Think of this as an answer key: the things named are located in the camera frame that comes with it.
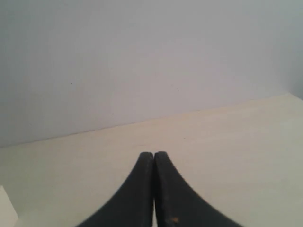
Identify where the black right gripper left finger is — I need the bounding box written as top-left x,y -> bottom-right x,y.
79,152 -> 153,227

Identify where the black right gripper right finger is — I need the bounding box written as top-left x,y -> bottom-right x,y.
153,151 -> 240,227

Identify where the white object at edge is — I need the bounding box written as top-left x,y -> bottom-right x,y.
0,185 -> 18,227

